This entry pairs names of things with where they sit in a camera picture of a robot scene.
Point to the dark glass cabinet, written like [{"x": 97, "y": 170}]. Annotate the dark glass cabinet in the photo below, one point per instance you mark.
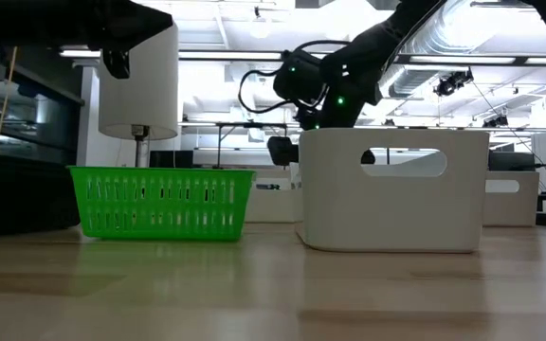
[{"x": 41, "y": 118}]

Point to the black box behind lamp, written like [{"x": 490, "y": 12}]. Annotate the black box behind lamp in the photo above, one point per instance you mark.
[{"x": 171, "y": 158}]

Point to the long ceiling light bar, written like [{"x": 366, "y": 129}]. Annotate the long ceiling light bar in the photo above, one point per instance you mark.
[{"x": 230, "y": 55}]

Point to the dark monitor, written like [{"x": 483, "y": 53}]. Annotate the dark monitor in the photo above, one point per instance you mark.
[{"x": 512, "y": 161}]

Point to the white cylindrical lamp shade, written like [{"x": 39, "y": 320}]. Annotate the white cylindrical lamp shade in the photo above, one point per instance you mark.
[{"x": 150, "y": 95}]

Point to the black folding table frame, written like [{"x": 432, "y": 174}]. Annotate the black folding table frame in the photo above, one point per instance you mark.
[{"x": 251, "y": 125}]

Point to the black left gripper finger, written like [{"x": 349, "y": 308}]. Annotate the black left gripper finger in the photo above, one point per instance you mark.
[
  {"x": 116, "y": 52},
  {"x": 126, "y": 16}
]

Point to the large green slotted plastic basket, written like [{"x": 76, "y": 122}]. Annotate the large green slotted plastic basket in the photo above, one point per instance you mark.
[{"x": 159, "y": 203}]

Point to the metal lamp pole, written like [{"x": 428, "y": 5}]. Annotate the metal lamp pole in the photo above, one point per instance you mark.
[{"x": 141, "y": 147}]

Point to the silver ventilation duct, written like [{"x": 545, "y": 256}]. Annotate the silver ventilation duct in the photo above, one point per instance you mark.
[{"x": 410, "y": 83}]

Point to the black ceiling spotlight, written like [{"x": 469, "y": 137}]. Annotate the black ceiling spotlight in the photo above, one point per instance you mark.
[
  {"x": 453, "y": 81},
  {"x": 496, "y": 121}
]

